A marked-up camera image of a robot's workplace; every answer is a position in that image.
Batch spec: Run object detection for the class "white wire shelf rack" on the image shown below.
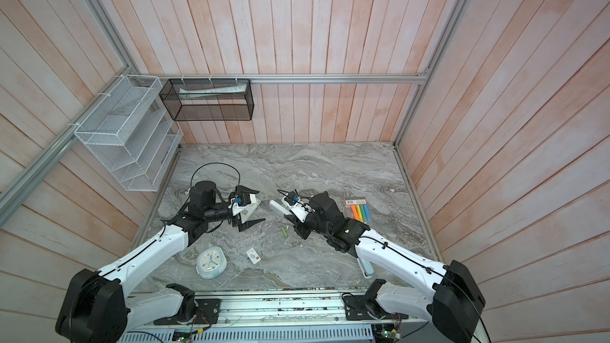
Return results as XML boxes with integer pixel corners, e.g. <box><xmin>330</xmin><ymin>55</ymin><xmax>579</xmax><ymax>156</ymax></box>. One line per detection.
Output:
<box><xmin>75</xmin><ymin>75</ymin><xmax>183</xmax><ymax>192</ymax></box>

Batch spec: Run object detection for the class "black mesh basket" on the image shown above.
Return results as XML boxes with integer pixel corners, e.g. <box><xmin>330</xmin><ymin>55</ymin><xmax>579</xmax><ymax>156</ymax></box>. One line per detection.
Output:
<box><xmin>160</xmin><ymin>78</ymin><xmax>255</xmax><ymax>122</ymax></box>

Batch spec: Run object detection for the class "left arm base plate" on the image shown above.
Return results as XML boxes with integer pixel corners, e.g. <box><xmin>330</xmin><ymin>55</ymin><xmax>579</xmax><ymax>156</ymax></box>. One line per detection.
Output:
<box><xmin>153</xmin><ymin>284</ymin><xmax>222</xmax><ymax>326</ymax></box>

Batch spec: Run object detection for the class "white remote control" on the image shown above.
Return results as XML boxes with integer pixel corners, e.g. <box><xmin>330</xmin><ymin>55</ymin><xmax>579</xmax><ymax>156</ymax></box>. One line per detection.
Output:
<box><xmin>232</xmin><ymin>195</ymin><xmax>261</xmax><ymax>226</ymax></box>

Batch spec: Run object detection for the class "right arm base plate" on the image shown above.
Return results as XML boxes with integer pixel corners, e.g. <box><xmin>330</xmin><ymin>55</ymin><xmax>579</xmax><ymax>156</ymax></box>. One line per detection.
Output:
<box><xmin>341</xmin><ymin>279</ymin><xmax>408</xmax><ymax>321</ymax></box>

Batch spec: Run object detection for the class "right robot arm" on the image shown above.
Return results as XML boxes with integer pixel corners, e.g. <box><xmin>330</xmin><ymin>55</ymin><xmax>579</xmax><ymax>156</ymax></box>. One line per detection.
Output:
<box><xmin>282</xmin><ymin>192</ymin><xmax>486</xmax><ymax>342</ymax></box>

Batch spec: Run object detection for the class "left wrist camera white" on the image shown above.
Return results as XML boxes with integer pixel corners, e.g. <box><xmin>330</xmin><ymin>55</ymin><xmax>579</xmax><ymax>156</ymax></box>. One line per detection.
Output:
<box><xmin>230</xmin><ymin>196</ymin><xmax>246</xmax><ymax>216</ymax></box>

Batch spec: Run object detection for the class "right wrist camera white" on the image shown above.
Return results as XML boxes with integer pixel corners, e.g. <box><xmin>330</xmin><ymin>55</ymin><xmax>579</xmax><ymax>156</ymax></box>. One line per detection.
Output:
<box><xmin>283</xmin><ymin>192</ymin><xmax>313</xmax><ymax>223</ymax></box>

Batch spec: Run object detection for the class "colored highlighter pack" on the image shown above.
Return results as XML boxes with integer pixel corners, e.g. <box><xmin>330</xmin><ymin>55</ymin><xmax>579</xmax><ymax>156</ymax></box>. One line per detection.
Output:
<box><xmin>345</xmin><ymin>197</ymin><xmax>372</xmax><ymax>225</ymax></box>

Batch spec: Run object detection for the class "white blue alarm clock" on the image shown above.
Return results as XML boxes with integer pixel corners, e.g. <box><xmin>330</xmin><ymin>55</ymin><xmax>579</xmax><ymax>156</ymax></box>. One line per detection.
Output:
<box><xmin>195</xmin><ymin>246</ymin><xmax>228</xmax><ymax>279</ymax></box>

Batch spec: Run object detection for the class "white battery cover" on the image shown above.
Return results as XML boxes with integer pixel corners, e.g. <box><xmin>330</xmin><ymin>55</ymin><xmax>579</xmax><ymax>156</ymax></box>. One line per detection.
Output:
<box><xmin>269</xmin><ymin>200</ymin><xmax>294</xmax><ymax>217</ymax></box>

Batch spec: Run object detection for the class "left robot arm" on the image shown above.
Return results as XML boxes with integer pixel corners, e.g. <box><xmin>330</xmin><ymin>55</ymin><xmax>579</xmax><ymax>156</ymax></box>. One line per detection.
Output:
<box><xmin>55</xmin><ymin>180</ymin><xmax>260</xmax><ymax>342</ymax></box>

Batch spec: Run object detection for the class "small white box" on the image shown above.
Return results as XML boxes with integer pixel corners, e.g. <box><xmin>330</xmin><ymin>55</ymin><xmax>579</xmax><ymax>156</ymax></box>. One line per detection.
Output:
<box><xmin>246</xmin><ymin>248</ymin><xmax>261</xmax><ymax>265</ymax></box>

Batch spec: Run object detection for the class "paper in black basket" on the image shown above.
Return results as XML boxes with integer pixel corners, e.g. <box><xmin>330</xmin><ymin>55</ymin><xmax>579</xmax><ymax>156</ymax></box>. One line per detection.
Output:
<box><xmin>179</xmin><ymin>84</ymin><xmax>248</xmax><ymax>100</ymax></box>

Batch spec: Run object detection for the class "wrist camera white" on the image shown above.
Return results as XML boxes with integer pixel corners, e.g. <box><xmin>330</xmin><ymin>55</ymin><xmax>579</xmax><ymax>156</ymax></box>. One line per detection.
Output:
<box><xmin>230</xmin><ymin>196</ymin><xmax>246</xmax><ymax>216</ymax></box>
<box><xmin>283</xmin><ymin>192</ymin><xmax>313</xmax><ymax>223</ymax></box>

